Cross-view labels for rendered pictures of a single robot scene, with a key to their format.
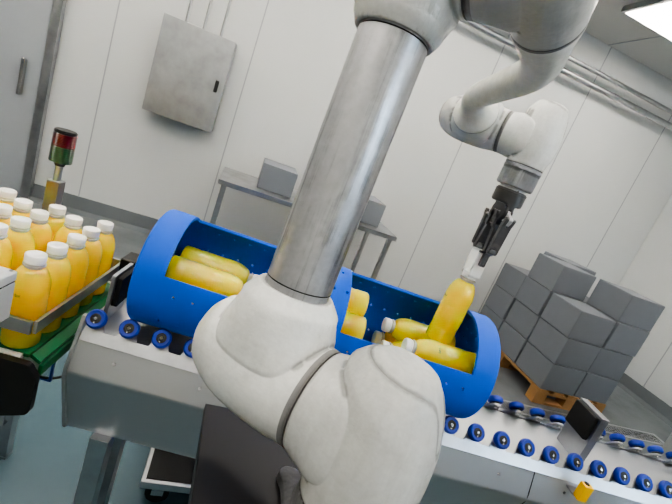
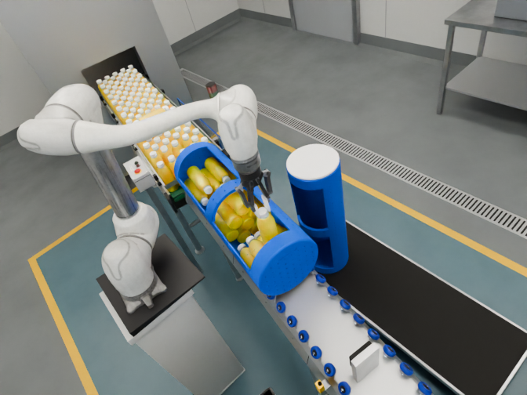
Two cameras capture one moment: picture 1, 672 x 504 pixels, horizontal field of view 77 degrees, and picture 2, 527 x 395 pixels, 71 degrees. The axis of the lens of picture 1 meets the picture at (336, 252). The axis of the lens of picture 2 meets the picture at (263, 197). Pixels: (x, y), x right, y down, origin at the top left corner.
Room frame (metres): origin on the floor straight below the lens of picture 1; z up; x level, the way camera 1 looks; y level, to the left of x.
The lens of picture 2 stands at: (0.89, -1.25, 2.31)
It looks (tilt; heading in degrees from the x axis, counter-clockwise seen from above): 45 degrees down; 78
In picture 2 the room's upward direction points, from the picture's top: 17 degrees counter-clockwise
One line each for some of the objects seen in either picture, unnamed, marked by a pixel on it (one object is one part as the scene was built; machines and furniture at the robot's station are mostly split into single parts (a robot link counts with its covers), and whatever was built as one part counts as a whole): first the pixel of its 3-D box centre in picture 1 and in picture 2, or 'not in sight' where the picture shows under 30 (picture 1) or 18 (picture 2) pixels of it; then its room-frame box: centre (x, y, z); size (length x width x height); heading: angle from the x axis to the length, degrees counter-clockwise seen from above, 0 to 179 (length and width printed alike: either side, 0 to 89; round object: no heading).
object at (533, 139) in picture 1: (533, 133); (237, 128); (1.07, -0.34, 1.70); 0.13 x 0.11 x 0.16; 65
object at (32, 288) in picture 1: (27, 301); (167, 176); (0.77, 0.56, 0.99); 0.07 x 0.07 x 0.19
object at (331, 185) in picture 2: not in sight; (321, 215); (1.49, 0.10, 0.59); 0.28 x 0.28 x 0.88
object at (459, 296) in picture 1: (452, 308); (267, 229); (1.07, -0.34, 1.23); 0.07 x 0.07 x 0.19
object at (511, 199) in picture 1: (503, 206); (251, 175); (1.07, -0.35, 1.52); 0.08 x 0.07 x 0.09; 8
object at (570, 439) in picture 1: (579, 429); (363, 360); (1.14, -0.85, 1.00); 0.10 x 0.04 x 0.15; 8
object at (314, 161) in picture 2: not in sight; (312, 161); (1.49, 0.10, 1.03); 0.28 x 0.28 x 0.01
